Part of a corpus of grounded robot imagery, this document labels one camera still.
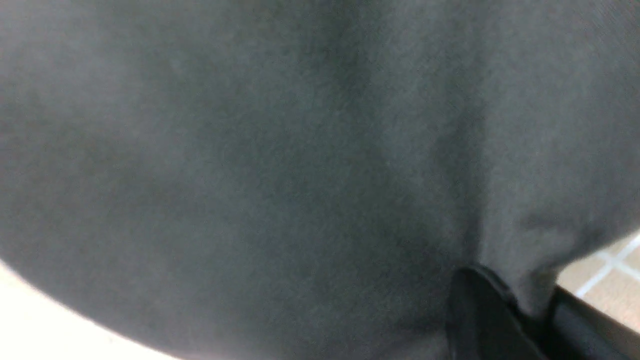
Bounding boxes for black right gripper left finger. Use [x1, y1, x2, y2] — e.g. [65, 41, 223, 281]
[445, 268, 547, 360]

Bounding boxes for dark gray long-sleeve top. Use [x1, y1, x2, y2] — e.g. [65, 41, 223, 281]
[1, 0, 639, 360]

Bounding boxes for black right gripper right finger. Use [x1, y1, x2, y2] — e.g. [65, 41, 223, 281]
[542, 286, 640, 360]

